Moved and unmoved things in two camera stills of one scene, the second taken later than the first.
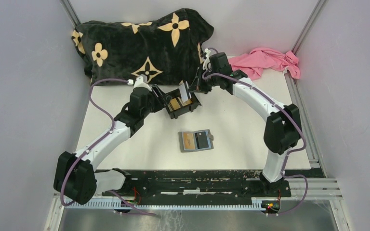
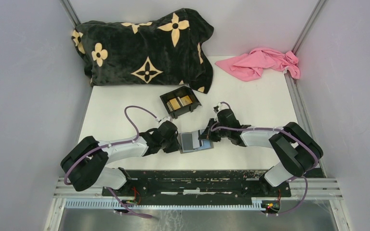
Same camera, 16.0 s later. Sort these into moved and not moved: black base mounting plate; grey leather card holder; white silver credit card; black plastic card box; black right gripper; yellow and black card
Moved: black right gripper; white silver credit card
Not moved: grey leather card holder; yellow and black card; black base mounting plate; black plastic card box
